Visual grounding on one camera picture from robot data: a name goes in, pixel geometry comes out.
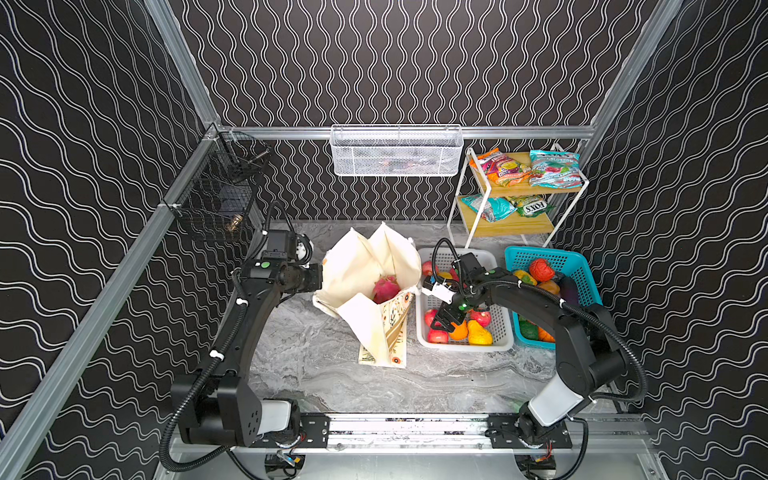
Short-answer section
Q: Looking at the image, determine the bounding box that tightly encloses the black wire wall basket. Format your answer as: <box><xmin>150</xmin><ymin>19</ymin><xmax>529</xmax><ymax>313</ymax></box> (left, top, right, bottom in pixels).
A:
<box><xmin>170</xmin><ymin>130</ymin><xmax>272</xmax><ymax>244</ymax></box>

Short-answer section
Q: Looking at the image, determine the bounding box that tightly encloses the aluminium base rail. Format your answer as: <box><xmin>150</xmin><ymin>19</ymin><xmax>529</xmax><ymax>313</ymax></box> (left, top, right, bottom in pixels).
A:
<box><xmin>257</xmin><ymin>411</ymin><xmax>655</xmax><ymax>455</ymax></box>

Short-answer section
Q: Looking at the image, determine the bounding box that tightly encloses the brown potato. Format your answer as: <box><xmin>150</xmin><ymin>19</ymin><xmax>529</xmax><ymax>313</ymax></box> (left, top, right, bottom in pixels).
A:
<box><xmin>538</xmin><ymin>280</ymin><xmax>561</xmax><ymax>296</ymax></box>

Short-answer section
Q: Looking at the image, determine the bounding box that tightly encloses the teal plastic basket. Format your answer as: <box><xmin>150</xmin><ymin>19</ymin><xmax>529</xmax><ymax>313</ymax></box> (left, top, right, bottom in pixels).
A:
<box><xmin>505</xmin><ymin>246</ymin><xmax>602</xmax><ymax>350</ymax></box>

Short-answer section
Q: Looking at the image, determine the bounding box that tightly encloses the orange snack bag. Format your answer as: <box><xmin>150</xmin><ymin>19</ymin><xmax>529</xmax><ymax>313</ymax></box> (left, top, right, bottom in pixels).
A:
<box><xmin>470</xmin><ymin>148</ymin><xmax>531</xmax><ymax>187</ymax></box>

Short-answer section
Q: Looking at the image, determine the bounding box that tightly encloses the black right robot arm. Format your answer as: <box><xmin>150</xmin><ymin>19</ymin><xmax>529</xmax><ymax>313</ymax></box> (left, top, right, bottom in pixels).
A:
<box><xmin>422</xmin><ymin>238</ymin><xmax>649</xmax><ymax>446</ymax></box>

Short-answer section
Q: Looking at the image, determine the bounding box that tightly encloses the purple eggplant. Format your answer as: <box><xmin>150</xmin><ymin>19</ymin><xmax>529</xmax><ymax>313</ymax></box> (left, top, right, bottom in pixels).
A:
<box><xmin>558</xmin><ymin>275</ymin><xmax>580</xmax><ymax>305</ymax></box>

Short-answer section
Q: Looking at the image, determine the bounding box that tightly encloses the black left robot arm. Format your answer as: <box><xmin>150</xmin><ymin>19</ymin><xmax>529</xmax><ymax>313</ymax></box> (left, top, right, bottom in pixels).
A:
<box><xmin>158</xmin><ymin>201</ymin><xmax>322</xmax><ymax>472</ymax></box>

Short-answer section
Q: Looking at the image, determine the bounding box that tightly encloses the orange pumpkin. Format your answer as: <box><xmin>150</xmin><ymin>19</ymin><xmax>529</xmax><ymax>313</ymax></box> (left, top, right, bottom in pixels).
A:
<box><xmin>538</xmin><ymin>327</ymin><xmax>555</xmax><ymax>343</ymax></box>

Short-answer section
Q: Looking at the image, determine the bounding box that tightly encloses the white wooden two-tier shelf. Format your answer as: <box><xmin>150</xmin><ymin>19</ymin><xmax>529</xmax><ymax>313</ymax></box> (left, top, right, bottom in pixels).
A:
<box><xmin>447</xmin><ymin>148</ymin><xmax>590</xmax><ymax>248</ymax></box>

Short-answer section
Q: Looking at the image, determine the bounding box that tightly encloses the teal pink snack bag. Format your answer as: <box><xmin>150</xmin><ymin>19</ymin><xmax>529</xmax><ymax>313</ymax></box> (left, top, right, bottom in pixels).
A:
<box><xmin>529</xmin><ymin>150</ymin><xmax>583</xmax><ymax>189</ymax></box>

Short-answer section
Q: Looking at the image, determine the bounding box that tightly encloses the yellow pear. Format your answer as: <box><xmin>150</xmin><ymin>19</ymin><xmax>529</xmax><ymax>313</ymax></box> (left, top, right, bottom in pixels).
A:
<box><xmin>467</xmin><ymin>320</ymin><xmax>494</xmax><ymax>346</ymax></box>

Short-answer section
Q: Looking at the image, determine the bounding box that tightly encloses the red bell pepper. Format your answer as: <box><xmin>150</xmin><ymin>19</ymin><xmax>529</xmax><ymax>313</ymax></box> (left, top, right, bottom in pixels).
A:
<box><xmin>528</xmin><ymin>258</ymin><xmax>556</xmax><ymax>283</ymax></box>

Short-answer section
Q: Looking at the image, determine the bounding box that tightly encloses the green vegetable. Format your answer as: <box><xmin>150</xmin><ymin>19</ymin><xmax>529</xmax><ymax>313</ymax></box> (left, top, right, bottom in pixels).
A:
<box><xmin>518</xmin><ymin>319</ymin><xmax>539</xmax><ymax>341</ymax></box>

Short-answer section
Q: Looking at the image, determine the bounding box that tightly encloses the white plastic basket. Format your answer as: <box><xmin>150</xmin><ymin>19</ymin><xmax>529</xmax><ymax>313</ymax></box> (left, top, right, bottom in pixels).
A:
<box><xmin>415</xmin><ymin>246</ymin><xmax>514</xmax><ymax>354</ymax></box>

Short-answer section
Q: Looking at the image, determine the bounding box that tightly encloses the green white snack bag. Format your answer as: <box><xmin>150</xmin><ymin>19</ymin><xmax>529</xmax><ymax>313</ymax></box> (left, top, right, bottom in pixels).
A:
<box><xmin>508</xmin><ymin>195</ymin><xmax>553</xmax><ymax>218</ymax></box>

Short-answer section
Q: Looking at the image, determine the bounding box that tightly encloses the white wire wall basket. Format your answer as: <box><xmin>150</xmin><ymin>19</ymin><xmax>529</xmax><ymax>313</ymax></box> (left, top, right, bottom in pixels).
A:
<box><xmin>329</xmin><ymin>124</ymin><xmax>464</xmax><ymax>177</ymax></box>

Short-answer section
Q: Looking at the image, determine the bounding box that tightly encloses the orange crinkled fruit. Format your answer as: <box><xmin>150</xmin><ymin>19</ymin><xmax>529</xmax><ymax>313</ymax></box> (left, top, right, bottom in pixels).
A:
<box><xmin>449</xmin><ymin>321</ymin><xmax>469</xmax><ymax>341</ymax></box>

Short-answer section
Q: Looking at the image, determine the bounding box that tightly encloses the pink dragon fruit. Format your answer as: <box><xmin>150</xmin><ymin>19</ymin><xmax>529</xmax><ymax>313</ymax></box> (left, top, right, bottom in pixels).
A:
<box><xmin>372</xmin><ymin>275</ymin><xmax>401</xmax><ymax>304</ymax></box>

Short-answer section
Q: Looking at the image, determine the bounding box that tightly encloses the cream canvas grocery bag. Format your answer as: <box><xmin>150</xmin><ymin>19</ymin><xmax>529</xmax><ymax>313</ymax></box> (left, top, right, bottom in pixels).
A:
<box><xmin>312</xmin><ymin>223</ymin><xmax>422</xmax><ymax>368</ymax></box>

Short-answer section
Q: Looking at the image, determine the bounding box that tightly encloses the yellow bell pepper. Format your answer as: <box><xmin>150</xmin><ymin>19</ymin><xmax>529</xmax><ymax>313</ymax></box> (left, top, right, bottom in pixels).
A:
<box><xmin>513</xmin><ymin>269</ymin><xmax>538</xmax><ymax>286</ymax></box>

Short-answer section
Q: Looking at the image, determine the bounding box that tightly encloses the teal snack bag lower shelf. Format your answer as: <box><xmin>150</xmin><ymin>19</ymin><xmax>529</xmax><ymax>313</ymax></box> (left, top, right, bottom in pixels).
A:
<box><xmin>460</xmin><ymin>194</ymin><xmax>516</xmax><ymax>223</ymax></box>

